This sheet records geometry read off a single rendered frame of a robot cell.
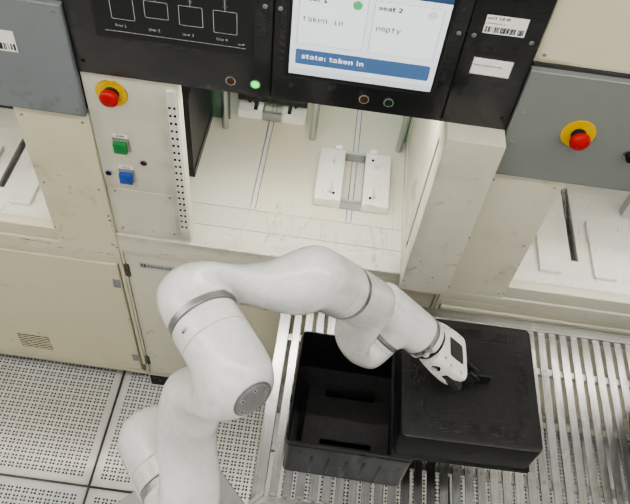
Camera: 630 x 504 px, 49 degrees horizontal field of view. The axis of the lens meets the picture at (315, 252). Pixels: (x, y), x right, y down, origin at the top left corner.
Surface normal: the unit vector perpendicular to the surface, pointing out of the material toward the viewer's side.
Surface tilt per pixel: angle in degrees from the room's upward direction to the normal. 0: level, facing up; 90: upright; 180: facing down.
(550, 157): 90
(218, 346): 15
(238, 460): 0
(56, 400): 0
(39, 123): 90
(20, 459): 0
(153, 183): 90
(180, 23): 90
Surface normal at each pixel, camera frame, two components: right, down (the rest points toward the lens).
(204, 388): -0.70, 0.21
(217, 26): -0.11, 0.78
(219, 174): 0.08, -0.61
